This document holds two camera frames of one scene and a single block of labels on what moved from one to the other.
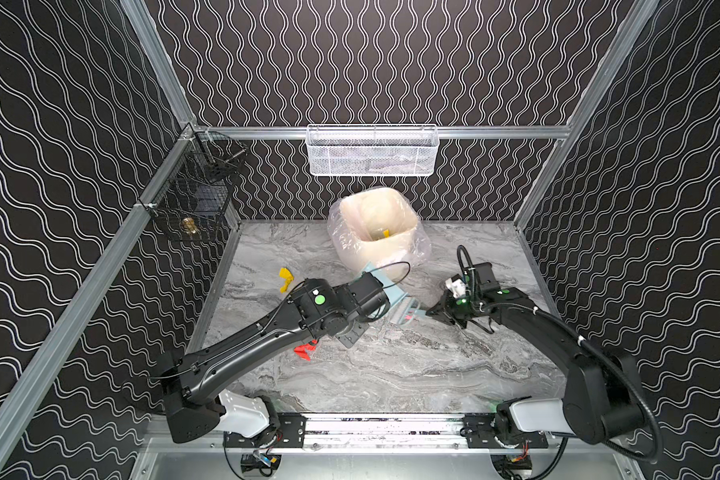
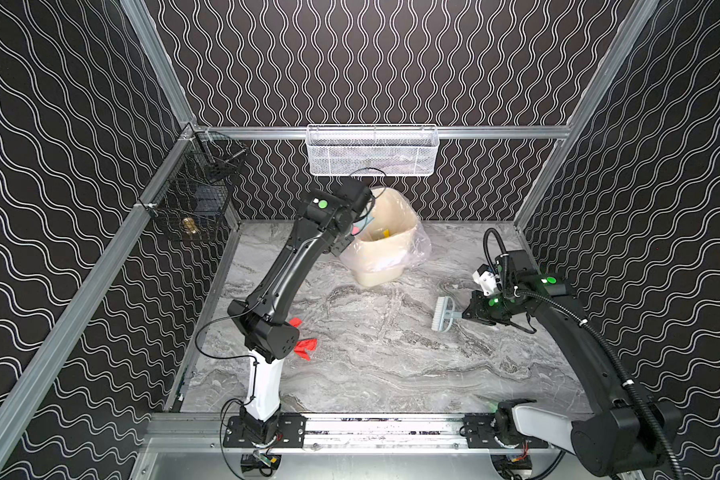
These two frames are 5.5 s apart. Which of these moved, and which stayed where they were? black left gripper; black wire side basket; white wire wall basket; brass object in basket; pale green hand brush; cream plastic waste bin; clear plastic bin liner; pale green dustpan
Moved: pale green dustpan; pale green hand brush; black left gripper
Stayed: black wire side basket; clear plastic bin liner; brass object in basket; cream plastic waste bin; white wire wall basket
